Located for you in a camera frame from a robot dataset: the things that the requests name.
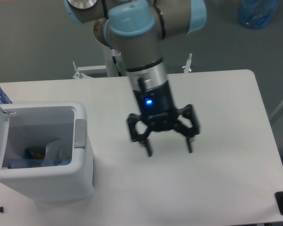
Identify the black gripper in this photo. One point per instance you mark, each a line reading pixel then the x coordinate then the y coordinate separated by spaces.
pixel 159 113

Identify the white plastic bag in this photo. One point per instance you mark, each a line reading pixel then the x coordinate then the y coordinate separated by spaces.
pixel 57 150

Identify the clear plastic water bottle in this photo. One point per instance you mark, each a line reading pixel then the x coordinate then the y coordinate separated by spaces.
pixel 33 163

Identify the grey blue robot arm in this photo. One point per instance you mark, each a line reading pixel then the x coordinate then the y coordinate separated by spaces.
pixel 135 28

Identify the white trash can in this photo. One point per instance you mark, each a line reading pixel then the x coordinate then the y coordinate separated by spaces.
pixel 36 125

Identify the colourful snack wrapper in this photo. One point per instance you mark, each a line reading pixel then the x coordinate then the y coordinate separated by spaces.
pixel 34 153

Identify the blue plastic bag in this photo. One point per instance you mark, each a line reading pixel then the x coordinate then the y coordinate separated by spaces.
pixel 256 14

